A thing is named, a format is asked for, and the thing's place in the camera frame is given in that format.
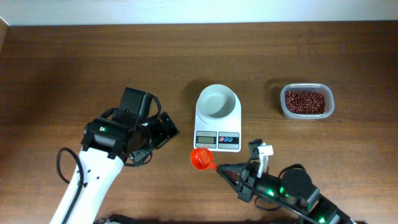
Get orange plastic measuring scoop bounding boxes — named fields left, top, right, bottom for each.
left=190, top=148, right=218, bottom=170

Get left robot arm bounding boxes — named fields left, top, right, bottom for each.
left=51, top=87, right=179, bottom=223

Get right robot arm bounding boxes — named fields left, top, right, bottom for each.
left=216, top=162, right=356, bottom=224

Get white digital kitchen scale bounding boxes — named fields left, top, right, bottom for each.
left=193, top=96, right=242, bottom=152

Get white round bowl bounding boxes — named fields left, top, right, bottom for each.
left=196, top=84, right=236, bottom=119

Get red adzuki beans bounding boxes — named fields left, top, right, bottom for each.
left=285, top=91, right=326, bottom=114

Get clear plastic container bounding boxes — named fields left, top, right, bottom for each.
left=280, top=83, right=335, bottom=119

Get left black cable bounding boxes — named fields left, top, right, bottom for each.
left=56, top=147, right=86, bottom=224

